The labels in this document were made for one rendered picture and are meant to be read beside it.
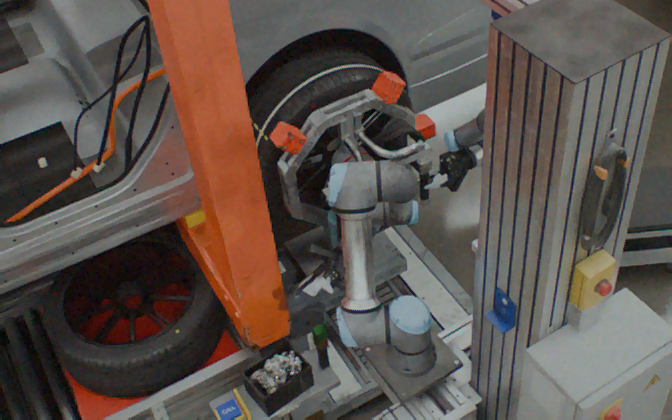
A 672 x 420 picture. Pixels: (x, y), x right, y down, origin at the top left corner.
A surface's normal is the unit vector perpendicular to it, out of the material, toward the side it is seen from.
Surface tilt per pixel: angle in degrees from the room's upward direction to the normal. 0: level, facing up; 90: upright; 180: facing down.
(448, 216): 0
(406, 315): 7
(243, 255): 90
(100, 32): 6
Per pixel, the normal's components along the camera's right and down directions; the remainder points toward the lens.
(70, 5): -0.23, -0.63
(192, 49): 0.49, 0.58
